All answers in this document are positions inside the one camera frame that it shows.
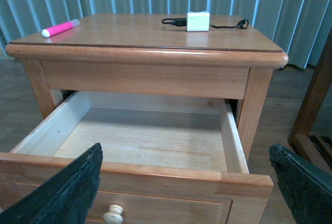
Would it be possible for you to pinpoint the wooden drawer with knob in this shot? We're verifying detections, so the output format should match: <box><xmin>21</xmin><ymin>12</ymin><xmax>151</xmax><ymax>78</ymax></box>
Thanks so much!
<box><xmin>1</xmin><ymin>91</ymin><xmax>273</xmax><ymax>223</ymax></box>

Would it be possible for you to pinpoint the pink marker with white cap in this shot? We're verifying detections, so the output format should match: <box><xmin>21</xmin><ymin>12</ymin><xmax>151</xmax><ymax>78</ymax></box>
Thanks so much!
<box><xmin>41</xmin><ymin>19</ymin><xmax>80</xmax><ymax>38</ymax></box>

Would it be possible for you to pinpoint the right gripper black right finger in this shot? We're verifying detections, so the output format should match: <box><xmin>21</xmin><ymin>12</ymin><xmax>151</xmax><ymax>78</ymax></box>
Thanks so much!
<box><xmin>269</xmin><ymin>144</ymin><xmax>331</xmax><ymax>223</ymax></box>

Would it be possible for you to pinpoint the wooden nightstand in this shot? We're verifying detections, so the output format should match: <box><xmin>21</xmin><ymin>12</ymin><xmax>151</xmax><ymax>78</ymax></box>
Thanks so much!
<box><xmin>5</xmin><ymin>13</ymin><xmax>288</xmax><ymax>156</ymax></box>

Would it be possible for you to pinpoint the white power adapter cube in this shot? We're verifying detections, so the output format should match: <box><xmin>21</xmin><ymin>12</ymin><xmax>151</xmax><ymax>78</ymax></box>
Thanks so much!
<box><xmin>186</xmin><ymin>11</ymin><xmax>210</xmax><ymax>32</ymax></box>

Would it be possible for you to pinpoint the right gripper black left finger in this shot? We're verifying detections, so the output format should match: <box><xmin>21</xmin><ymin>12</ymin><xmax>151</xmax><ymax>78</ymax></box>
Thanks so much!
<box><xmin>1</xmin><ymin>143</ymin><xmax>103</xmax><ymax>223</ymax></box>

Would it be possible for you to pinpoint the dark wooden furniture frame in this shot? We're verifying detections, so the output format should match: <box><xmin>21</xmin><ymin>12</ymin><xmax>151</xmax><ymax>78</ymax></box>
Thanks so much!
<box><xmin>288</xmin><ymin>32</ymin><xmax>331</xmax><ymax>174</ymax></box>

